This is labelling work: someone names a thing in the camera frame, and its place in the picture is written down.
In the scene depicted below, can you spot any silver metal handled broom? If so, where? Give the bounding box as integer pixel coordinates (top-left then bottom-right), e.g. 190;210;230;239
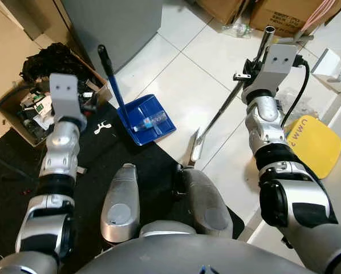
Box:
188;26;277;168

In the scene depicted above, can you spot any blue plastic dustpan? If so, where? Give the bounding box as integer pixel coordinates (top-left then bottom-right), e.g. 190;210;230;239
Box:
98;45;177;147

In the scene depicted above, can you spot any clear plastic water bottle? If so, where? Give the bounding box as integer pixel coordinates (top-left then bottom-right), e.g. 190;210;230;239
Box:
131;111;171;131

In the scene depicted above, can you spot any black floor mat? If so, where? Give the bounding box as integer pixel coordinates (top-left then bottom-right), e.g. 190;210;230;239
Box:
0;108;245;274

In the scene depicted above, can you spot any crushed clear plastic bottle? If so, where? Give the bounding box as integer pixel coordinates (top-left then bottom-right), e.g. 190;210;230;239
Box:
222;23;254;40

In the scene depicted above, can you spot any black crumpled shredded material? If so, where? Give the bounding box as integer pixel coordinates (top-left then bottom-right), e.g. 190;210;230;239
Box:
21;43;89;84

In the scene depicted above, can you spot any grey metal bar piece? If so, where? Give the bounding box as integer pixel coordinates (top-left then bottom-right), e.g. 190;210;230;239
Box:
276;34;315;47

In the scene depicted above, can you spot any plain brown cardboard box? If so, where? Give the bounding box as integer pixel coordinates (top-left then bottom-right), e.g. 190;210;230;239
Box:
194;0;254;25

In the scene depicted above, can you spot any large printed cardboard box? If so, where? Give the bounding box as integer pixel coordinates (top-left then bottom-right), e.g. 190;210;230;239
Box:
249;0;341;38

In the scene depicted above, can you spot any crumpled clear plastic bag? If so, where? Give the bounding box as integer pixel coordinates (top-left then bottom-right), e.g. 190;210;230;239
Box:
290;100;326;121

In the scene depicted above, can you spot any grey cabinet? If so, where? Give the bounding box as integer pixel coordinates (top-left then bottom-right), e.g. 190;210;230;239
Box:
61;0;164;75

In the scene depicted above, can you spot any open cardboard box of junk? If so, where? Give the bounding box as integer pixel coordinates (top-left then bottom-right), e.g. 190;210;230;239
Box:
0;43;113;148

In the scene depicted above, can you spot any white box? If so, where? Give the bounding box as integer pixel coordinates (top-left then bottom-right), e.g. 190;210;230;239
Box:
311;49;341;92

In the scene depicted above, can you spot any yellow lidded container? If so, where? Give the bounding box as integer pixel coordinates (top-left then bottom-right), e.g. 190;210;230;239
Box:
285;114;341;180

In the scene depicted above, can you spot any silver left robot leg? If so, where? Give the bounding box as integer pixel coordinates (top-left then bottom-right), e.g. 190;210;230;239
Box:
100;164;141;245

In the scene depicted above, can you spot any silver robot leg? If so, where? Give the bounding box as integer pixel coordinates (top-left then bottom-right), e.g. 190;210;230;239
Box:
100;164;141;245
173;166;234;239

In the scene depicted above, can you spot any silver right robot leg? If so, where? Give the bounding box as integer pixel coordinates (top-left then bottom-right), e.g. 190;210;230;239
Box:
173;166;234;239

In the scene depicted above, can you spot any grey robot torso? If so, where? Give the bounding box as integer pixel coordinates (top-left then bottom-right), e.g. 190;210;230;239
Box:
74;220;308;274

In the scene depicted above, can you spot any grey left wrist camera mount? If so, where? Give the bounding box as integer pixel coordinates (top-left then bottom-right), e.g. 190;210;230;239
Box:
48;72;90;124

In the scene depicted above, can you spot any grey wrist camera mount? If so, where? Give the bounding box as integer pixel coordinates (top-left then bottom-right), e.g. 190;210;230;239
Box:
243;43;300;104
48;72;90;124

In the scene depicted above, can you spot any small white metal bracket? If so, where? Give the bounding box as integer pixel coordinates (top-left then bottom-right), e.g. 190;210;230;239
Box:
95;121;113;135

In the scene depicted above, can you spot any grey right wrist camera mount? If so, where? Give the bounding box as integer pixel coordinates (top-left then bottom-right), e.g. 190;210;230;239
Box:
243;43;300;104

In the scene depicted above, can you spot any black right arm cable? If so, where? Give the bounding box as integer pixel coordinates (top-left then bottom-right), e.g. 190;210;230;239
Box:
279;57;311;130

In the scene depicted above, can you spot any pink strap bundle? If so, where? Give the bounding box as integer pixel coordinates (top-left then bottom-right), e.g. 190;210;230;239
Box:
302;0;337;33

